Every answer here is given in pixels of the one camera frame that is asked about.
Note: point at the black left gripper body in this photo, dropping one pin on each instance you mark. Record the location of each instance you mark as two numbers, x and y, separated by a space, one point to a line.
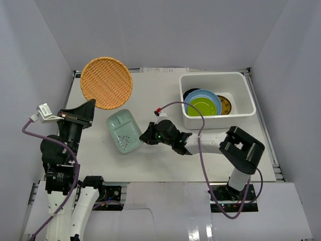
75 119

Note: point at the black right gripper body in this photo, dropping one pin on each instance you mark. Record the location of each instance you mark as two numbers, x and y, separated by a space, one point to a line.
159 138

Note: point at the celadon rectangular plate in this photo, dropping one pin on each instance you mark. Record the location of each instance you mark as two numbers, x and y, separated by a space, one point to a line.
124 131

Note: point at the orange woven round plate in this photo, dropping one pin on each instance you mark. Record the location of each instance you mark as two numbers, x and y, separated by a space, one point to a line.
108 81

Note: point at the black round plate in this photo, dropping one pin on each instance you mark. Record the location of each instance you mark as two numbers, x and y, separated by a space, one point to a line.
188 92

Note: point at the green round plate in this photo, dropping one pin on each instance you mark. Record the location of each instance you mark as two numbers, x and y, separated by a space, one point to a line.
204 105

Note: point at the light blue round plate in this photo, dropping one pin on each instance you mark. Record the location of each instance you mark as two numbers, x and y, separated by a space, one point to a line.
203 93

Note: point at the yellow patterned plate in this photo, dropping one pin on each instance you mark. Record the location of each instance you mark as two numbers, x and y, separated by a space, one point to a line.
226 105

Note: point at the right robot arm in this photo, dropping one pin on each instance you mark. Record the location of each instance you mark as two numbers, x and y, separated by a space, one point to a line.
242 150

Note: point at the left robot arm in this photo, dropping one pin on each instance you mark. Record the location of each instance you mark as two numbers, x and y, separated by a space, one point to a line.
69 200

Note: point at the white plastic bin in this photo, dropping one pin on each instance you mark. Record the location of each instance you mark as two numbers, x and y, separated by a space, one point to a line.
233 86

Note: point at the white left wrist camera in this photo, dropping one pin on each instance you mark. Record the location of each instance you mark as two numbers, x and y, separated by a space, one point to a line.
44 114

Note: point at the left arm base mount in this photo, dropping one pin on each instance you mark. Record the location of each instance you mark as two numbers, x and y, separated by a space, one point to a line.
110 193

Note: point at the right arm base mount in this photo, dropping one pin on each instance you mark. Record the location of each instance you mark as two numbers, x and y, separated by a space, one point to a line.
231 202

